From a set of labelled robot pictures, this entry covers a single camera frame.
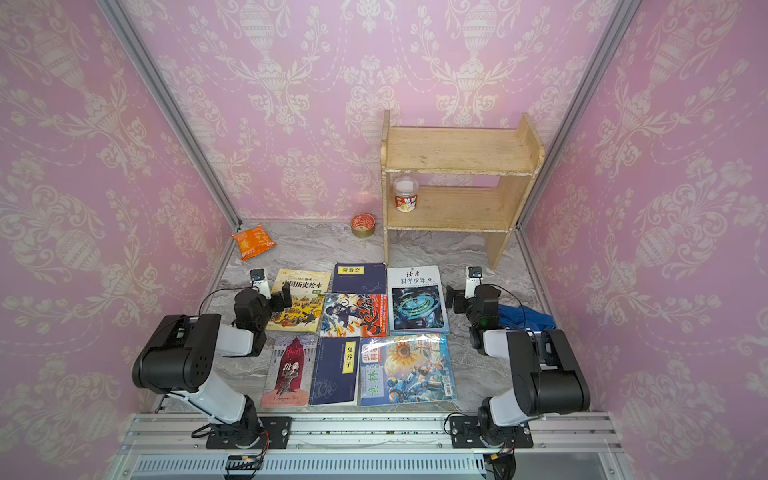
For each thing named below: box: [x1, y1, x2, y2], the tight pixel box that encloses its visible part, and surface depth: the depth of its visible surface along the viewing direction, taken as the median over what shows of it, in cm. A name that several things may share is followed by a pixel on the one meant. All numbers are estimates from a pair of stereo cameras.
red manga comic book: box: [320, 293, 389, 337], surface depth 96 cm
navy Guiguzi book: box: [310, 336, 360, 405], surface depth 85 cm
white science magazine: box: [387, 265, 450, 335], surface depth 99 cm
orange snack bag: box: [230, 223, 277, 261], surface depth 113 cm
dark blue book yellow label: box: [332, 262, 387, 294], surface depth 105 cm
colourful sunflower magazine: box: [358, 333, 457, 407], surface depth 85 cm
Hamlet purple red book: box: [261, 331, 319, 409], surface depth 85 cm
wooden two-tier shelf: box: [380, 109, 545, 270], surface depth 85 cm
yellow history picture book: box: [266, 268, 332, 332], surface depth 99 cm
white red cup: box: [394, 175, 419, 213], surface depth 94 cm
